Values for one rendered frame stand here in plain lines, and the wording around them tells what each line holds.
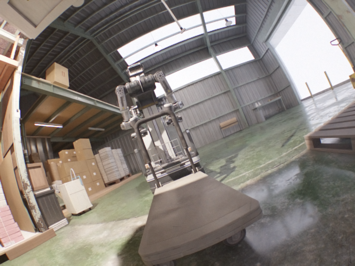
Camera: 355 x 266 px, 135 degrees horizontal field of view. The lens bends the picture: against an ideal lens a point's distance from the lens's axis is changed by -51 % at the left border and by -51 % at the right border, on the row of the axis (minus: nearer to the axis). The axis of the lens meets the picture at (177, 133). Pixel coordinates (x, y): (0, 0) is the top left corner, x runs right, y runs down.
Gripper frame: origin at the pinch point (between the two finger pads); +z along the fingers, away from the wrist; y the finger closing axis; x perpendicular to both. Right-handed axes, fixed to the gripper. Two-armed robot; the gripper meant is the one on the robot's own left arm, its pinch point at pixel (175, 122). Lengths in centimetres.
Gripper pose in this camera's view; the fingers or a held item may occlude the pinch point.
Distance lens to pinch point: 122.0
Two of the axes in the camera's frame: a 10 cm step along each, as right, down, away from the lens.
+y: -9.2, 3.6, -1.2
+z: 2.0, 2.0, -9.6
